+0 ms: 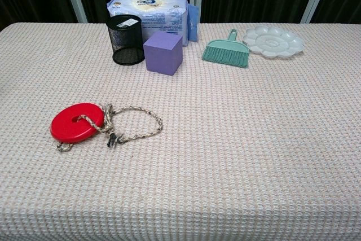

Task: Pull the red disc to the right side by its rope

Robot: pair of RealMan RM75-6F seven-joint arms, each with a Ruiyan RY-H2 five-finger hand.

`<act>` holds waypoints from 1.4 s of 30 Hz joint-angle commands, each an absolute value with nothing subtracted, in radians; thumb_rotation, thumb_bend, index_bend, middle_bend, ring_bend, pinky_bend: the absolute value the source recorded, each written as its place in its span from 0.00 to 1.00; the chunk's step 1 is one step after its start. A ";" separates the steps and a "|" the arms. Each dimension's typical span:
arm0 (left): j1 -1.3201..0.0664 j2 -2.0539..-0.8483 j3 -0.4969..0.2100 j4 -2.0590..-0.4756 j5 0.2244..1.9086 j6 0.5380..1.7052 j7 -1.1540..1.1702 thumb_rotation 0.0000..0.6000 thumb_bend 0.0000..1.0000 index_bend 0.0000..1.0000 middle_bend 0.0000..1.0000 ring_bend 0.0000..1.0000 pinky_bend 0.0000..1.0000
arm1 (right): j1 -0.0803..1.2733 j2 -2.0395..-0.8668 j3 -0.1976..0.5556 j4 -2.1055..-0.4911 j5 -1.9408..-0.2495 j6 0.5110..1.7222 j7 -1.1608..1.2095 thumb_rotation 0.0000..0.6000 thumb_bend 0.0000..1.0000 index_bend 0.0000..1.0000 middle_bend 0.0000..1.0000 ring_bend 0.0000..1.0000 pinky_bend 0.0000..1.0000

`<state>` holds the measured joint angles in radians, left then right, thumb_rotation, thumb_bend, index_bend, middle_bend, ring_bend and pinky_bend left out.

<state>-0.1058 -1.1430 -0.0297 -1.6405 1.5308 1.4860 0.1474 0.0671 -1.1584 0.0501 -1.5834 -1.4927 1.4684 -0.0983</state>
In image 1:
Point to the red plastic disc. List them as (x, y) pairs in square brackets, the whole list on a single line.
[(65, 131)]

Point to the purple cube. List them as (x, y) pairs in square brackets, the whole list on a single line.
[(160, 57)]

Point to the pink waffle tablecloth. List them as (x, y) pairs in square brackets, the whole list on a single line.
[(225, 139)]

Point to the teal hand brush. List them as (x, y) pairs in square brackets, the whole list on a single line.
[(225, 52)]

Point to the small blue packet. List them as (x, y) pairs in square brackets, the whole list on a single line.
[(193, 26)]

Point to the black mesh pen cup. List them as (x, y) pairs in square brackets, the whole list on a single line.
[(124, 43)]

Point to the blue white tissue pack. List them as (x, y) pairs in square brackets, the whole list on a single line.
[(163, 15)]

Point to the white flower paint palette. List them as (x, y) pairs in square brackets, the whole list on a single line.
[(270, 42)]

